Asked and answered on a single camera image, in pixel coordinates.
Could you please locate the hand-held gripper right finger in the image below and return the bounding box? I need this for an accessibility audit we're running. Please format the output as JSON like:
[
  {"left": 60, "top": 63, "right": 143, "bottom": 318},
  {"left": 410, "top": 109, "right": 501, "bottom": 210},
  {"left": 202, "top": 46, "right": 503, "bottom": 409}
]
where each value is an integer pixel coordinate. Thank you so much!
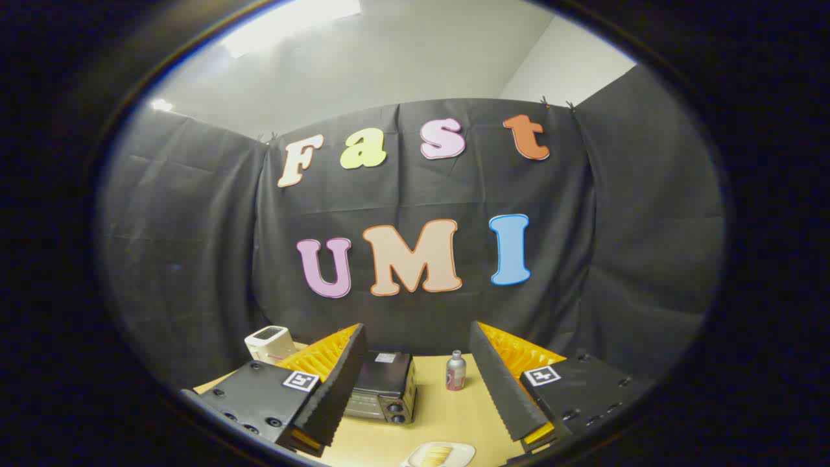
[{"left": 468, "top": 320, "right": 652, "bottom": 456}]

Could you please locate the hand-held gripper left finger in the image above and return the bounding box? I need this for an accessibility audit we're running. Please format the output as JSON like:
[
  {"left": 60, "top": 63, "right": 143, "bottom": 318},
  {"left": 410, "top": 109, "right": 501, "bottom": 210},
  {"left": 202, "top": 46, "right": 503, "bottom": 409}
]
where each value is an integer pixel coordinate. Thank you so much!
[{"left": 180, "top": 322, "right": 368, "bottom": 458}]

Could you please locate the black toaster oven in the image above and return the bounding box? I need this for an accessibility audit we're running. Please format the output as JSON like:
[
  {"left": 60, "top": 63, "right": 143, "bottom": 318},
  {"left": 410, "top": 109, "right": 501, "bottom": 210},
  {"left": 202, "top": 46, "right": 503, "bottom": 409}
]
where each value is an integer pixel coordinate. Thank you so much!
[{"left": 344, "top": 351, "right": 419, "bottom": 425}]

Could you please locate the white pop-up toaster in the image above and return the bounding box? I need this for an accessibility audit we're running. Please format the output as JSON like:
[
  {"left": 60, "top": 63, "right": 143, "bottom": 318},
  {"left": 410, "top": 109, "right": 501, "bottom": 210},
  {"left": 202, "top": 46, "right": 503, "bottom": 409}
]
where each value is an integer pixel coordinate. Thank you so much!
[{"left": 244, "top": 326, "right": 299, "bottom": 364}]

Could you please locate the silver pink bottle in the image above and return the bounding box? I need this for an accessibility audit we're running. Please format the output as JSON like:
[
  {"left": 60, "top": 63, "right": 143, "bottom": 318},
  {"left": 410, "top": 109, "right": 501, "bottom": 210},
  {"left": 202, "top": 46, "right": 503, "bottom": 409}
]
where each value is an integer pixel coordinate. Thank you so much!
[{"left": 445, "top": 350, "right": 467, "bottom": 391}]

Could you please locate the white rectangular plate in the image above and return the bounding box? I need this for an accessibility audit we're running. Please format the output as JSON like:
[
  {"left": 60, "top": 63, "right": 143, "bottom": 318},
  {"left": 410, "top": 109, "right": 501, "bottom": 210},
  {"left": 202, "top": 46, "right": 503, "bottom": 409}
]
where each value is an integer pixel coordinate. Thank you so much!
[{"left": 401, "top": 442, "right": 476, "bottom": 467}]

